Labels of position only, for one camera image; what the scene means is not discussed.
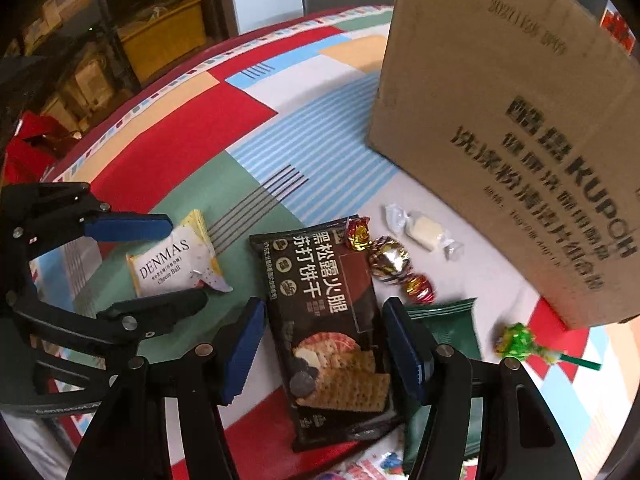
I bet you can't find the brown cardboard box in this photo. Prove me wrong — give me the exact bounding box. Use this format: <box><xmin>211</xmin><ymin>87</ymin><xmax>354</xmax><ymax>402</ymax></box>
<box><xmin>365</xmin><ymin>0</ymin><xmax>640</xmax><ymax>332</ymax></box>

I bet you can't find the black cracker packet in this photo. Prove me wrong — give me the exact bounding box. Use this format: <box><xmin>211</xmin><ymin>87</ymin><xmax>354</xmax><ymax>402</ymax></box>
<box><xmin>249</xmin><ymin>217</ymin><xmax>407</xmax><ymax>454</ymax></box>

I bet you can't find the white cheese ball packet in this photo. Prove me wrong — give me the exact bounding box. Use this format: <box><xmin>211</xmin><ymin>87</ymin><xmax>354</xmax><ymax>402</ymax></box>
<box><xmin>125</xmin><ymin>208</ymin><xmax>234</xmax><ymax>299</ymax></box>

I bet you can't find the yellow plastic crate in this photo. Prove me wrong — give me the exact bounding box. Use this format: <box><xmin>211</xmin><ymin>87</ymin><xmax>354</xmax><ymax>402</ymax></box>
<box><xmin>117</xmin><ymin>0</ymin><xmax>209</xmax><ymax>84</ymax></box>

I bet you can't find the beige carton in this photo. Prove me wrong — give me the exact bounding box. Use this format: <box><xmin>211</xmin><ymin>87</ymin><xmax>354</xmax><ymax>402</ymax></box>
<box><xmin>60</xmin><ymin>52</ymin><xmax>119</xmax><ymax>104</ymax></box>

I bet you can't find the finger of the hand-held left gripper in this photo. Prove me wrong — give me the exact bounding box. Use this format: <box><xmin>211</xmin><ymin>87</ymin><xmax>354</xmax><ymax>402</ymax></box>
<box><xmin>7</xmin><ymin>290</ymin><xmax>210</xmax><ymax>393</ymax></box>
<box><xmin>0</xmin><ymin>182</ymin><xmax>174</xmax><ymax>306</ymax></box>

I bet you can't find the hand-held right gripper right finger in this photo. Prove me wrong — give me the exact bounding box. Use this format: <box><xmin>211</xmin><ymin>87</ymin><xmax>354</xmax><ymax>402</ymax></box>
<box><xmin>384</xmin><ymin>297</ymin><xmax>586</xmax><ymax>480</ymax></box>

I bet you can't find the white candy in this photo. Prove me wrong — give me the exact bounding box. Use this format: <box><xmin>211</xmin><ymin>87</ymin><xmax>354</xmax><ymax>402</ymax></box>
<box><xmin>382</xmin><ymin>203</ymin><xmax>465</xmax><ymax>261</ymax></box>

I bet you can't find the colourful printed snack packet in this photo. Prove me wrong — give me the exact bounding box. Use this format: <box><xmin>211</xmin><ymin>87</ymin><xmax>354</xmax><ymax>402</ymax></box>
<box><xmin>331</xmin><ymin>452</ymin><xmax>406</xmax><ymax>480</ymax></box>

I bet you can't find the colourful patchwork tablecloth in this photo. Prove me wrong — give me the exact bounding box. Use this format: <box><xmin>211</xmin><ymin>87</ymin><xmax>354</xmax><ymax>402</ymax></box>
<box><xmin>0</xmin><ymin>5</ymin><xmax>640</xmax><ymax>480</ymax></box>

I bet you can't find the red bag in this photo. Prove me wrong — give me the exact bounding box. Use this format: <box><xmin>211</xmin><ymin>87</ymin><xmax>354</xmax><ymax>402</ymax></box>
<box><xmin>4</xmin><ymin>111</ymin><xmax>82</xmax><ymax>182</ymax></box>

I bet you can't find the metal storage rack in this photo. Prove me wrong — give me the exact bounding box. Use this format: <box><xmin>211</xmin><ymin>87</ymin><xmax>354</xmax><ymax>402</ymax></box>
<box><xmin>0</xmin><ymin>0</ymin><xmax>237</xmax><ymax>131</ymax></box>

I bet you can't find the red paper decoration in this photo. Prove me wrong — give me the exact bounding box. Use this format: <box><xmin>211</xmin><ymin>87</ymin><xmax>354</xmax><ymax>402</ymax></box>
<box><xmin>602</xmin><ymin>7</ymin><xmax>634</xmax><ymax>57</ymax></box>

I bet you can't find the gold red foil wrapped candy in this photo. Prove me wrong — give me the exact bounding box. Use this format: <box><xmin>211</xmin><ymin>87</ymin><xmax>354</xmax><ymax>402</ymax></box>
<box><xmin>345</xmin><ymin>215</ymin><xmax>437</xmax><ymax>306</ymax></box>

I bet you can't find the green lollipop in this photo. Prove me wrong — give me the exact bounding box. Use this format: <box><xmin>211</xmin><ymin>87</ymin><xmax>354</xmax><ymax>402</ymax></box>
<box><xmin>495</xmin><ymin>322</ymin><xmax>604</xmax><ymax>374</ymax></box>

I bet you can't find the dark green snack packet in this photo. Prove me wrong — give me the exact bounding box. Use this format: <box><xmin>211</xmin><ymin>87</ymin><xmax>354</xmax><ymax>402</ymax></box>
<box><xmin>400</xmin><ymin>297</ymin><xmax>484</xmax><ymax>476</ymax></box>

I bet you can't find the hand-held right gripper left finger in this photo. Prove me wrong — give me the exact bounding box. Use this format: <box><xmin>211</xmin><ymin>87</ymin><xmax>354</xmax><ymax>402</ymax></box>
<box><xmin>65</xmin><ymin>297</ymin><xmax>267</xmax><ymax>480</ymax></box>

